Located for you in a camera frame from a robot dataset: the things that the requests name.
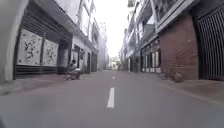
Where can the row of buildings with balconies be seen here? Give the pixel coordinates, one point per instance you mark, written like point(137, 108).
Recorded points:
point(140, 50)

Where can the small vehicle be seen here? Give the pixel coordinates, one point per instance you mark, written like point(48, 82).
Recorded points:
point(74, 74)

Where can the person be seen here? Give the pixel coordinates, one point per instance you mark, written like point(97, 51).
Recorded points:
point(72, 65)

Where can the red brick building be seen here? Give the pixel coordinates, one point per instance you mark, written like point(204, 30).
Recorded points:
point(180, 46)

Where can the building with patterned white panels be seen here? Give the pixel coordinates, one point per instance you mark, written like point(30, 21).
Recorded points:
point(33, 50)

